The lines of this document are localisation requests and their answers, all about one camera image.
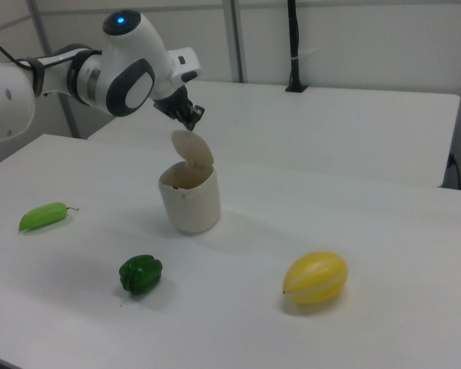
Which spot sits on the dark green toy bell pepper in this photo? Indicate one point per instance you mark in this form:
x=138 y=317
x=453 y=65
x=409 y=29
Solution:
x=140 y=274

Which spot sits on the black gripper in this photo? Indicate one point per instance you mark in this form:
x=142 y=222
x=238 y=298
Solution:
x=174 y=103

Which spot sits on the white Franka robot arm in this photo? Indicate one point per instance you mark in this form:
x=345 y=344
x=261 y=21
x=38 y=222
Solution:
x=130 y=77

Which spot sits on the light green toy cucumber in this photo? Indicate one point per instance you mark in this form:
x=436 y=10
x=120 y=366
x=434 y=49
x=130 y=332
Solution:
x=44 y=216

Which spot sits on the beige hinged bin lid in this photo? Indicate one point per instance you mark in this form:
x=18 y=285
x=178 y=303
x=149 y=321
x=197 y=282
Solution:
x=194 y=148

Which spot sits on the black pole with clamp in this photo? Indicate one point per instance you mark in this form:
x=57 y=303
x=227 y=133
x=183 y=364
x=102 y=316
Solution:
x=294 y=42

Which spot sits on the yellow striped toy melon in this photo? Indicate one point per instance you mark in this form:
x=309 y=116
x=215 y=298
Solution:
x=316 y=277

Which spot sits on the beige garbage bin body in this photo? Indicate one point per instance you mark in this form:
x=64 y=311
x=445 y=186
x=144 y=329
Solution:
x=194 y=207

